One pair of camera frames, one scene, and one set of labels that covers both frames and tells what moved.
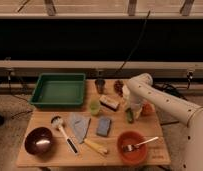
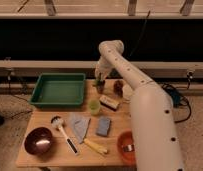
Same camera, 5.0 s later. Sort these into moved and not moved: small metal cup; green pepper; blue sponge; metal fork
Moved: green pepper
Not moved: metal fork; blue sponge; small metal cup
